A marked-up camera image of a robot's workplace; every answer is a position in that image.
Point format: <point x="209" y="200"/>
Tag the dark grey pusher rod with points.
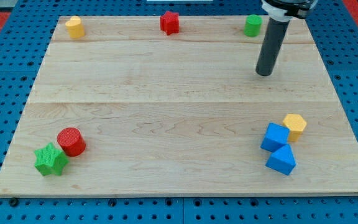
<point x="271" y="46"/>

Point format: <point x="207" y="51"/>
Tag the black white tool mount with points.
<point x="284" y="10"/>

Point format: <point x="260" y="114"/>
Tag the yellow hexagon block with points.
<point x="296" y="124"/>

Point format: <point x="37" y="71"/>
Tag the wooden board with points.
<point x="179" y="115"/>

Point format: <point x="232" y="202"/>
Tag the green cylinder block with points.
<point x="253" y="25"/>

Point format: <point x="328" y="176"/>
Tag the blue cube block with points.
<point x="275" y="137"/>

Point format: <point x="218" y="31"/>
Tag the red star block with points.
<point x="169" y="23"/>

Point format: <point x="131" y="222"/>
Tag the blue triangle block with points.
<point x="282" y="160"/>

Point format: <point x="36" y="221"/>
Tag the yellow heart block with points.
<point x="75" y="27"/>

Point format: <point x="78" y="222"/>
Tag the red cylinder block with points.
<point x="71" y="141"/>

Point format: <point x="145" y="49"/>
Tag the green star block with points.
<point x="50" y="160"/>

